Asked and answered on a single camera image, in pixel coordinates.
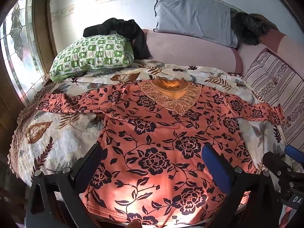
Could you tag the grey pillow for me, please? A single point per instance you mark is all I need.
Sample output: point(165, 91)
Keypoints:
point(192, 20)

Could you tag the orange floral blouse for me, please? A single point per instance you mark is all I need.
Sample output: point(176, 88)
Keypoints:
point(152, 147)

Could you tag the leaf print quilt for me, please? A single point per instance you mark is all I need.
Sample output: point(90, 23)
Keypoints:
point(54, 142)

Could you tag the striped floral pink pillow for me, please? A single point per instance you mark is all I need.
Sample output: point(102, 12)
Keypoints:
point(275, 85)

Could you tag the stained glass window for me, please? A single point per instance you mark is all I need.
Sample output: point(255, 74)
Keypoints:
point(19, 45)

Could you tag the pink padded headboard cushion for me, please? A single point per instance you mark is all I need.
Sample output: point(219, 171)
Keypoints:
point(190, 52)

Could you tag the green checked pillow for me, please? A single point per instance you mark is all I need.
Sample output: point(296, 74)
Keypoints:
point(92, 53)

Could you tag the black garment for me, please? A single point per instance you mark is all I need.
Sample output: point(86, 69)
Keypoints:
point(123, 29)

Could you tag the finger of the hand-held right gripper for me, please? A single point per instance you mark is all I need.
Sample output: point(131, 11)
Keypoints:
point(275, 162)
point(294, 152)

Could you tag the dark furry cushion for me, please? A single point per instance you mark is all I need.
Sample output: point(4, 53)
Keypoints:
point(249, 28)

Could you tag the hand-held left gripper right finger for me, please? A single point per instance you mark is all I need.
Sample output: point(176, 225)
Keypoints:
point(215, 168)

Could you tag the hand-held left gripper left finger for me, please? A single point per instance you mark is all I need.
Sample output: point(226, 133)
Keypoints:
point(91, 160)

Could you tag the wooden window frame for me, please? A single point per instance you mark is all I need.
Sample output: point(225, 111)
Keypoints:
point(41, 21)

